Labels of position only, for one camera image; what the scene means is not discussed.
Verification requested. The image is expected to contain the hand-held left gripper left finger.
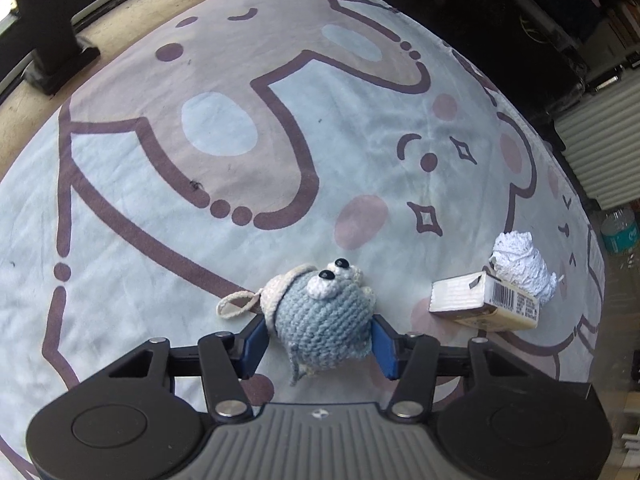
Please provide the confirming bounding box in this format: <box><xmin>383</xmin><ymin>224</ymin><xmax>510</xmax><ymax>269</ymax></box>
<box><xmin>107</xmin><ymin>316</ymin><xmax>271</xmax><ymax>421</ymax></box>

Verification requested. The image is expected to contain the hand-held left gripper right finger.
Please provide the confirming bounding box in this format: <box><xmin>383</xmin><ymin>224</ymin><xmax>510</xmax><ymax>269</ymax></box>
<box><xmin>371</xmin><ymin>315</ymin><xmax>591</xmax><ymax>420</ymax></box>

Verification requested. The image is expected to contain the blue crochet doll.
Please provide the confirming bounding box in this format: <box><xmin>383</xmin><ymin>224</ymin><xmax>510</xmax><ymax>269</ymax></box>
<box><xmin>215</xmin><ymin>258</ymin><xmax>378</xmax><ymax>387</ymax></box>

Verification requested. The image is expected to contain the yellow juice carton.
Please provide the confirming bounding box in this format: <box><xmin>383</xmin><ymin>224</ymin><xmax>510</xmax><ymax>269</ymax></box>
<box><xmin>430</xmin><ymin>270</ymin><xmax>541</xmax><ymax>332</ymax></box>

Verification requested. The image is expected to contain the cartoon bear printed blanket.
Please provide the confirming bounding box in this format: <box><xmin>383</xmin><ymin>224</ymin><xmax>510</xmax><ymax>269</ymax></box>
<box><xmin>0</xmin><ymin>0</ymin><xmax>608</xmax><ymax>480</ymax></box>

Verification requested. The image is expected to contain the wrapped water bottle pack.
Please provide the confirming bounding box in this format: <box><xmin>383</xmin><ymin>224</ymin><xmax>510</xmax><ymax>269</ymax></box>
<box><xmin>600</xmin><ymin>205</ymin><xmax>640</xmax><ymax>256</ymax></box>

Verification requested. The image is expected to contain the white ribbed suitcase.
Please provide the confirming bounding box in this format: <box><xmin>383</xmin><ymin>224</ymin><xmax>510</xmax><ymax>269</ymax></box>
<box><xmin>555</xmin><ymin>65</ymin><xmax>640</xmax><ymax>211</ymax></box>

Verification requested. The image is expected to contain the black square speaker box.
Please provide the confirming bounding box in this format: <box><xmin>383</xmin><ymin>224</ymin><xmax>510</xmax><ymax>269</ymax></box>
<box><xmin>425</xmin><ymin>0</ymin><xmax>591</xmax><ymax>116</ymax></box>

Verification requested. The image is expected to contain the black window railing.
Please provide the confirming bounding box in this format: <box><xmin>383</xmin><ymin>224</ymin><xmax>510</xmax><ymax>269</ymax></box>
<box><xmin>10</xmin><ymin>0</ymin><xmax>101</xmax><ymax>96</ymax></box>

